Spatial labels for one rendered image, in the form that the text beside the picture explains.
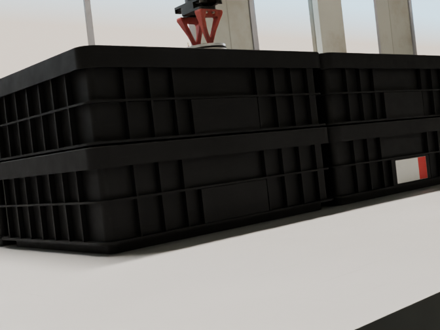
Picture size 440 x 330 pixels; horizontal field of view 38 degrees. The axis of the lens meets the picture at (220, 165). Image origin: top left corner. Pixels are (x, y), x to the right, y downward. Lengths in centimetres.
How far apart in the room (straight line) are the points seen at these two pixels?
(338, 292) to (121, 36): 351
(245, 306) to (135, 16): 360
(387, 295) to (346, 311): 4
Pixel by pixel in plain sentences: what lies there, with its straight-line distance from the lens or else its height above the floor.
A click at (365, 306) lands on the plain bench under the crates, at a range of 39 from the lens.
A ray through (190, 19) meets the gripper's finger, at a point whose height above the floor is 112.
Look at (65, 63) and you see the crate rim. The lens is 75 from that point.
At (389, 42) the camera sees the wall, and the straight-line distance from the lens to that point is 599.
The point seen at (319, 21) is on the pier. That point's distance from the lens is 505.
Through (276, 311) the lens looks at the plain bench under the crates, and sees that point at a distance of 39.
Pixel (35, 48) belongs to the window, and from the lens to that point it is 358.
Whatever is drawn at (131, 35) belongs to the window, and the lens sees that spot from 392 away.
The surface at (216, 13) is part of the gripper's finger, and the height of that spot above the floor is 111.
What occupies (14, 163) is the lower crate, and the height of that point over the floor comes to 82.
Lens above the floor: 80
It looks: 1 degrees down
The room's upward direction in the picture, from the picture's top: 6 degrees counter-clockwise
